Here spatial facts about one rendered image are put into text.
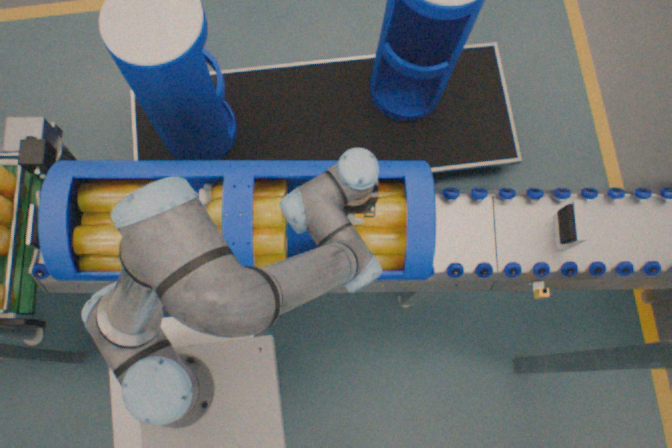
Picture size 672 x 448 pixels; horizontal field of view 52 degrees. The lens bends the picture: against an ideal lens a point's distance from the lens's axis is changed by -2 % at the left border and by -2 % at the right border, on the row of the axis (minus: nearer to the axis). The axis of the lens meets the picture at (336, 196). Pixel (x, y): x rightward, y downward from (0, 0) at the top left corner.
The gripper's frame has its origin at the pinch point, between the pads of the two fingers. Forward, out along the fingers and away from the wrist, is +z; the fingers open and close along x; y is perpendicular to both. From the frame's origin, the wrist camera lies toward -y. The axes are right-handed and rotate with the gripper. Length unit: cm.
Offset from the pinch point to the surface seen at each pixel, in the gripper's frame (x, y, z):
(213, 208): 0.1, -28.4, -2.7
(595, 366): -35, 72, 36
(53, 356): -29, -93, 84
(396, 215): -1.6, 12.8, -3.0
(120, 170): 9, -49, -4
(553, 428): -57, 86, 116
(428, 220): -3.8, 19.3, -7.4
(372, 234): -5.2, 7.6, 0.9
